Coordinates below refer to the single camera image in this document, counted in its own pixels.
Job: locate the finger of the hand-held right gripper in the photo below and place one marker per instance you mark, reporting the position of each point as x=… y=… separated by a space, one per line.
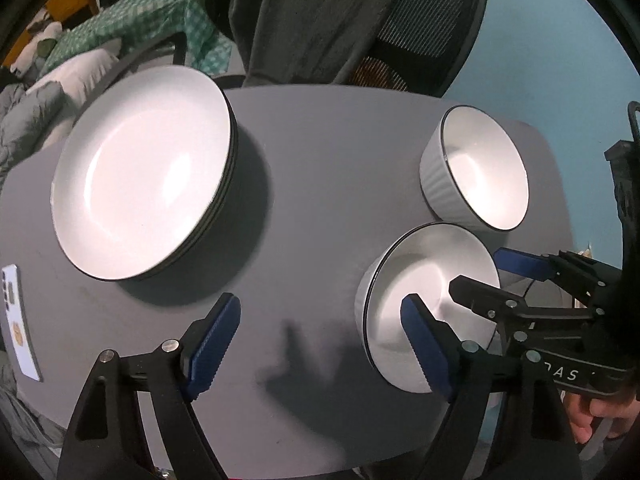
x=520 y=261
x=480 y=297

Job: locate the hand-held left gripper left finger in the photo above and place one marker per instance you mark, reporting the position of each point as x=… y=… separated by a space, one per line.
x=215 y=345

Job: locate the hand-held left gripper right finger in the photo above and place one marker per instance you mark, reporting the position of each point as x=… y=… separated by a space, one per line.
x=425 y=345

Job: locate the person's right hand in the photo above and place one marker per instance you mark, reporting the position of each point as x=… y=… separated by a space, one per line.
x=582 y=415

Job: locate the white smartphone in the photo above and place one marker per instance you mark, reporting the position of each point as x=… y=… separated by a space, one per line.
x=20 y=330

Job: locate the black mesh office chair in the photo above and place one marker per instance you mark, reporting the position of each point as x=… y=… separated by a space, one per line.
x=425 y=20

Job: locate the grey quilted duvet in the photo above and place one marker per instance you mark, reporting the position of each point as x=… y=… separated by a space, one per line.
x=25 y=120

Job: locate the light grey bed sheet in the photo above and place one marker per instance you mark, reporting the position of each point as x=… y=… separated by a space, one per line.
x=75 y=75

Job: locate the dark grey fleece robe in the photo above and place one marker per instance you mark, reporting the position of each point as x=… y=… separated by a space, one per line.
x=310 y=20

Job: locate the green checkered tablecloth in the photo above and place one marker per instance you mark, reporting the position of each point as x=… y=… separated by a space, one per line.
x=150 y=15

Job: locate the beige clothes pile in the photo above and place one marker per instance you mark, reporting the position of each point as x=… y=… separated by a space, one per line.
x=35 y=50

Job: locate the black wall fixture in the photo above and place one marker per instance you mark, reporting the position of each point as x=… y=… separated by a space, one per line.
x=625 y=185

